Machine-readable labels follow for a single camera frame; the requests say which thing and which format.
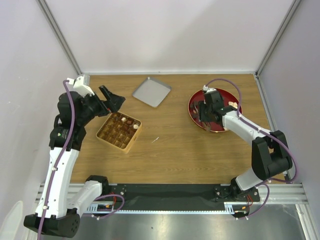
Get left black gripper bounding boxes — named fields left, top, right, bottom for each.
left=76, top=85, right=125, bottom=126

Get brown metal tongs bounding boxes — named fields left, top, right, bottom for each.
left=191, top=101, right=211, bottom=132

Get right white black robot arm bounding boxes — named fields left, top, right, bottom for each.
left=198, top=86, right=293, bottom=201

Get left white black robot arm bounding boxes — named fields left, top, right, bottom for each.
left=23, top=85, right=126, bottom=238

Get white chocolate pair right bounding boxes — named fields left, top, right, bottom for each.
left=228, top=101, right=238, bottom=109

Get gold chocolate box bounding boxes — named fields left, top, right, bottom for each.
left=96, top=112, right=143, bottom=154

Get round red plate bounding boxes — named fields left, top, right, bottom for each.
left=188, top=88, right=239, bottom=133

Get silver tin lid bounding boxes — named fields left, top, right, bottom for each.
left=132, top=76, right=172, bottom=108

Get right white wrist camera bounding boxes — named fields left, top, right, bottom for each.
left=202, top=85, right=216, bottom=94

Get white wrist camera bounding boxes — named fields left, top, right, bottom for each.
left=202, top=85, right=216, bottom=94
left=66, top=74, right=95, bottom=97

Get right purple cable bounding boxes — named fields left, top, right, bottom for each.
left=204, top=78, right=300, bottom=185

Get purple cable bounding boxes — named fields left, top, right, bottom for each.
left=204, top=78, right=300, bottom=185
left=37, top=79, right=76, bottom=240

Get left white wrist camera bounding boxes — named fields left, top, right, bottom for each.
left=66, top=74, right=95, bottom=97

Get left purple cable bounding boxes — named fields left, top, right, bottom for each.
left=37, top=79, right=76, bottom=240

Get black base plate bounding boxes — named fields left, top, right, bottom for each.
left=108, top=183, right=260, bottom=212

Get aluminium frame rail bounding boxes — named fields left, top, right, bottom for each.
left=34, top=182, right=311, bottom=216

